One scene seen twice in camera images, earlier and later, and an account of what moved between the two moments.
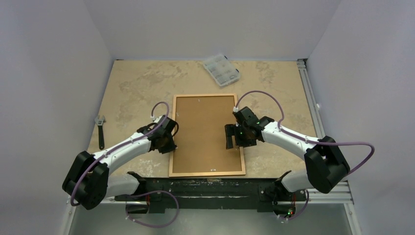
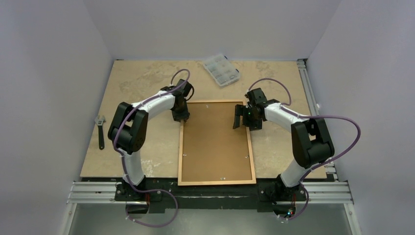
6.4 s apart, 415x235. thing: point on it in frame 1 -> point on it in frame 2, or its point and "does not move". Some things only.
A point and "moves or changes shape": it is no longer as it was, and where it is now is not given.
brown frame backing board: x=200 y=140 moves or changes shape
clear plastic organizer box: x=222 y=70 does not move
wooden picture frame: x=201 y=140 moves or changes shape
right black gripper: x=235 y=135 -> x=242 y=116
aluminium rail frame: x=339 y=194 does not move
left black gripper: x=170 y=147 -> x=178 y=117
